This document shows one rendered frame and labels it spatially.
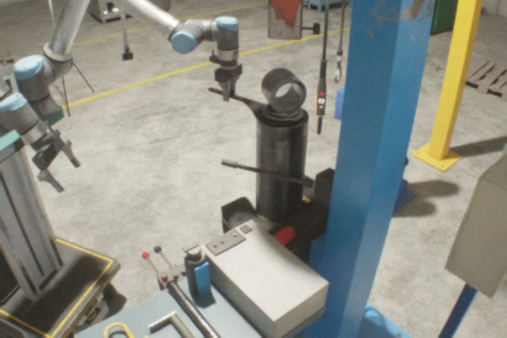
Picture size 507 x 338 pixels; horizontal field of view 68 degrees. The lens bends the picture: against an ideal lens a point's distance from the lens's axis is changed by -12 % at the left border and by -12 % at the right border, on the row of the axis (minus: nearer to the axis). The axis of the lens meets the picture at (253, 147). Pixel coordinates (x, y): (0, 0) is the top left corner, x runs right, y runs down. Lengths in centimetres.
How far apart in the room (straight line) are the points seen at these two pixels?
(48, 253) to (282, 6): 202
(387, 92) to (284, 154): 63
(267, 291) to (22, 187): 152
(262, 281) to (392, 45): 82
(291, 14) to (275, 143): 56
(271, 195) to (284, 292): 57
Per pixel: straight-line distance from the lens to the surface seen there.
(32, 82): 206
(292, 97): 168
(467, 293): 174
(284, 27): 132
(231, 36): 170
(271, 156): 169
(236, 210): 194
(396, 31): 112
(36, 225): 258
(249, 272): 142
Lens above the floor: 226
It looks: 32 degrees down
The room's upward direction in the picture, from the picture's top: straight up
